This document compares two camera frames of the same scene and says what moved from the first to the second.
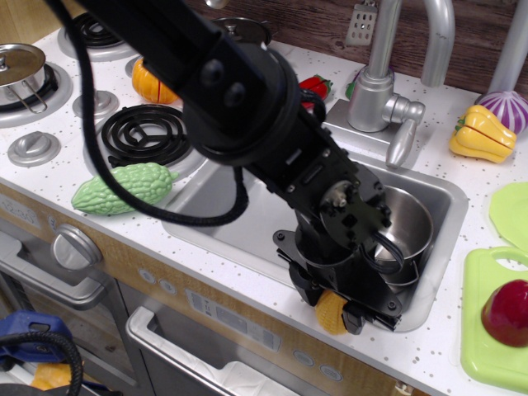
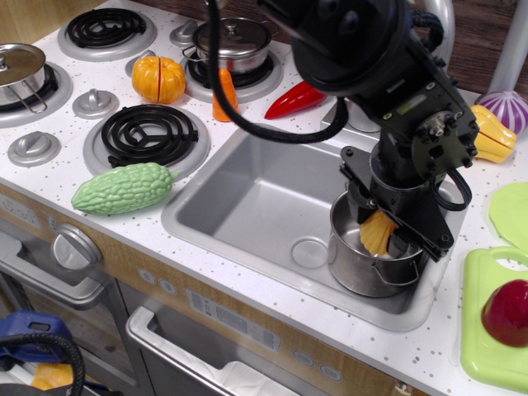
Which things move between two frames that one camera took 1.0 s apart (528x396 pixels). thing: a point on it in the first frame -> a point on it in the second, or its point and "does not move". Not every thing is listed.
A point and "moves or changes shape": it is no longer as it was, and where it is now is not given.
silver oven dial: (74, 248) does not move
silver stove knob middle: (105, 104) does not move
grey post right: (513, 56) does not move
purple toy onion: (511, 107) does not move
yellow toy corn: (329, 310) moves or changes shape
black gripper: (355, 280) -> (386, 181)
